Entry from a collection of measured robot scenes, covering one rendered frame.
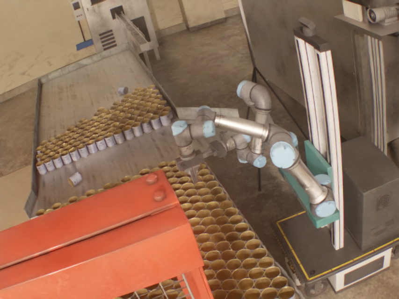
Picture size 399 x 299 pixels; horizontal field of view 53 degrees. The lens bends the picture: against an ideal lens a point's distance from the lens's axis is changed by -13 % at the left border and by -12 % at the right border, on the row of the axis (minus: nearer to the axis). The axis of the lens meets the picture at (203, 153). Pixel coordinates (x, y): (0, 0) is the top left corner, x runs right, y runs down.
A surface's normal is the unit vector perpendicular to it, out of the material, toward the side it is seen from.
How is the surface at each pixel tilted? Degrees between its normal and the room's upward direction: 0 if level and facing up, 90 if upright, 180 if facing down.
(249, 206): 0
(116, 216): 0
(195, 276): 90
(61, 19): 90
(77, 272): 90
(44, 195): 0
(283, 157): 83
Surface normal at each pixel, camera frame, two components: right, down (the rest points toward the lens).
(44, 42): 0.32, 0.45
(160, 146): -0.22, -0.82
